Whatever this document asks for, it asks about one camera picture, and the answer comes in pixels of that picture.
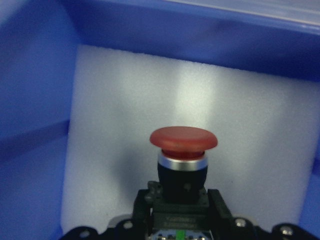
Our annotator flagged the blue empty destination bin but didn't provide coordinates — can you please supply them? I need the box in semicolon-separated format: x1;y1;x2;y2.
0;0;320;240

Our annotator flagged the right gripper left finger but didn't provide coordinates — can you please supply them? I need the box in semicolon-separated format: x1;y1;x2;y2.
61;189;151;240

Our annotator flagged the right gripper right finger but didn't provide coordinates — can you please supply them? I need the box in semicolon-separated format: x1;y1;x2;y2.
207;189;318;240

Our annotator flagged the white foam pad destination bin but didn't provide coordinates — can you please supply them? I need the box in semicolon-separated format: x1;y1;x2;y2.
61;45;320;232

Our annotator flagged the red push button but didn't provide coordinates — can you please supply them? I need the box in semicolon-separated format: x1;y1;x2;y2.
149;126;218;240

